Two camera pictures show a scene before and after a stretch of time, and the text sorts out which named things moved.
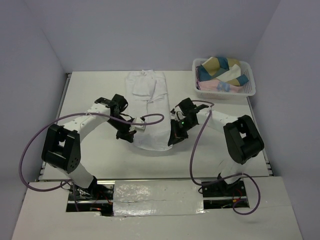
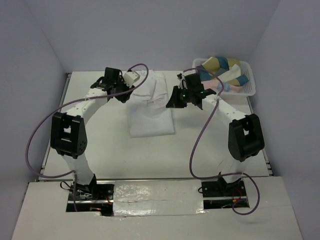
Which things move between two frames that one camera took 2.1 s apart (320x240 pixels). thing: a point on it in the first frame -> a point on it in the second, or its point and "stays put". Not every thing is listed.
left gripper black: (126, 134) -> (124, 98)
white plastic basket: (249, 89) stays put
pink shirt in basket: (217, 85) stays put
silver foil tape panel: (132, 198) stays put
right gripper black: (176, 135) -> (174, 102)
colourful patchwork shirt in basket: (224, 69) stays put
